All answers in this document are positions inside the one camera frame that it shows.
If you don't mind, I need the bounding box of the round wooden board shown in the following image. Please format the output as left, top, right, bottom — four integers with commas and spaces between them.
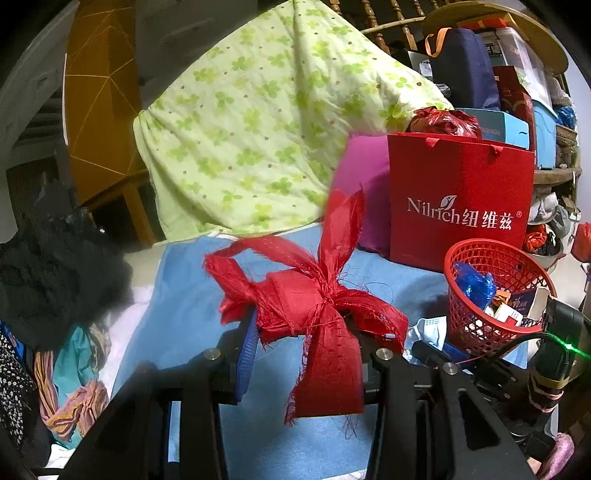
422, 0, 570, 75

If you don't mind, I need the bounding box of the red gift box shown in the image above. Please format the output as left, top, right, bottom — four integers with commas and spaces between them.
492, 65, 536, 153

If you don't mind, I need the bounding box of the black lace cloth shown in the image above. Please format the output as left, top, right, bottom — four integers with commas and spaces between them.
0, 180, 134, 352

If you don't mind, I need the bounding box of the pink fuzzy slipper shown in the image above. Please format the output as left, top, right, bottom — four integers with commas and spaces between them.
540, 431, 578, 480

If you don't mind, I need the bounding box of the magenta pillow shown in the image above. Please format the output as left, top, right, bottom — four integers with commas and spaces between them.
330, 135, 393, 257

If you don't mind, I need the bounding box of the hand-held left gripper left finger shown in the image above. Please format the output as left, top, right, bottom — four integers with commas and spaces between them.
60, 318, 259, 480

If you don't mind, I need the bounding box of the clear plastic container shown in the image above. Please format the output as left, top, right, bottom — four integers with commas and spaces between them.
480, 25, 552, 100

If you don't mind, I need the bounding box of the green floral quilt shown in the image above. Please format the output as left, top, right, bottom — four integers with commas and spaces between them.
133, 0, 455, 236

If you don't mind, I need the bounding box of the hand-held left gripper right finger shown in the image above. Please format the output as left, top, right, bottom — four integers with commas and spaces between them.
362, 339, 532, 480

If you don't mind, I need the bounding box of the navy bag with orange strap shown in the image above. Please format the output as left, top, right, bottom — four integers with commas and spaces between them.
425, 28, 502, 112

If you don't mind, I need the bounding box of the red frayed cloth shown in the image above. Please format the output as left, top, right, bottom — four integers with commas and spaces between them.
203, 187, 409, 428

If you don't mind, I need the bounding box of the red plastic basket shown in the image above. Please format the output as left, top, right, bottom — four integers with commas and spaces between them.
444, 240, 557, 360

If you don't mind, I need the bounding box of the blue cardboard box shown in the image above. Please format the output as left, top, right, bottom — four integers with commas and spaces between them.
455, 107, 531, 151

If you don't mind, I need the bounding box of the light blue storage bin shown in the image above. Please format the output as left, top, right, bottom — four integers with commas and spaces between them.
531, 97, 559, 169

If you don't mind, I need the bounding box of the striped cloth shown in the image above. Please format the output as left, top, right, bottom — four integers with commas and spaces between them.
32, 323, 112, 439

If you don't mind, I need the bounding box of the wooden balustrade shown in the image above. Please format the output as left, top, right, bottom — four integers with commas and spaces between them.
323, 0, 444, 54

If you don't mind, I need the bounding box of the red paper bag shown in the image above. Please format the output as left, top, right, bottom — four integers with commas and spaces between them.
387, 132, 536, 273

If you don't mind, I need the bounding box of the blue plastic wrapper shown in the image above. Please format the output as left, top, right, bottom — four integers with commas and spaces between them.
452, 261, 497, 310

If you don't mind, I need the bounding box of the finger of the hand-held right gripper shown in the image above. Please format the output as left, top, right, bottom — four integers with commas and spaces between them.
410, 340, 490, 384

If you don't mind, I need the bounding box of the small white red carton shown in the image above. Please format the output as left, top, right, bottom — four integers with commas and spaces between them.
482, 288, 539, 330

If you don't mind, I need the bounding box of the teal cloth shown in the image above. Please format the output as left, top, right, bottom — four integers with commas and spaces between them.
48, 325, 100, 450

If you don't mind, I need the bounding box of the metal bowl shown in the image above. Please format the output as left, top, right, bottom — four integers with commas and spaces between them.
524, 240, 566, 271

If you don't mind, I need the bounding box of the black dotted cloth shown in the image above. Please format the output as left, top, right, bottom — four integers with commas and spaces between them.
0, 323, 44, 462

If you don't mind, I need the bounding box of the crumpled red plastic bag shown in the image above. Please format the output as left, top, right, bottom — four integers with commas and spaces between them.
409, 106, 483, 139

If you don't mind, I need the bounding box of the blue face mask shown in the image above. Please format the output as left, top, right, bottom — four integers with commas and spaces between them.
404, 316, 448, 358

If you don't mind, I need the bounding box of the blue bed sheet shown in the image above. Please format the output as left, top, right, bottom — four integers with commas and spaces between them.
111, 222, 541, 480

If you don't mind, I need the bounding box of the yellow wooden cabinet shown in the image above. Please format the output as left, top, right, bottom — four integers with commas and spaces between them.
62, 0, 160, 245

